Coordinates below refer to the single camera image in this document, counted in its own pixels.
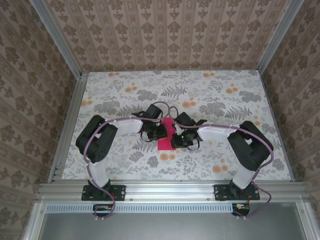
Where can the wide aluminium frame rail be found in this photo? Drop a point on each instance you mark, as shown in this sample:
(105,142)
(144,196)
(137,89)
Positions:
(170,191)

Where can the aluminium corner post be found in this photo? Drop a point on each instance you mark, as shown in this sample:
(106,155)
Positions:
(57,37)
(273,37)

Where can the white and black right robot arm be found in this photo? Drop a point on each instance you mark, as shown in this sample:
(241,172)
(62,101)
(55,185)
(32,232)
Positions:
(243,175)

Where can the aluminium side rail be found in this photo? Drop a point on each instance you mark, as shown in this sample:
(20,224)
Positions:
(276,125)
(67,130)

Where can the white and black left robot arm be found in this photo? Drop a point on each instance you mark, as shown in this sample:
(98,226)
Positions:
(98,172)

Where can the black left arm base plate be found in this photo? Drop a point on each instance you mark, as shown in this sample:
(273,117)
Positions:
(120,192)

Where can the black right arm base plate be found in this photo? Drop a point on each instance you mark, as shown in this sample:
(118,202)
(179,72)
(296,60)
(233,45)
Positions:
(221,192)

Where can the pink paper sheet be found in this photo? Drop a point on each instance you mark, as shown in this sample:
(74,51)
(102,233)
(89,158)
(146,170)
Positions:
(165,146)

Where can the aluminium lower frame post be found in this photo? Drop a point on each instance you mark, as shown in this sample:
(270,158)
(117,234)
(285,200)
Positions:
(306,222)
(33,222)

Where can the grey metal panel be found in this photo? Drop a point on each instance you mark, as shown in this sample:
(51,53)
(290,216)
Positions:
(170,227)

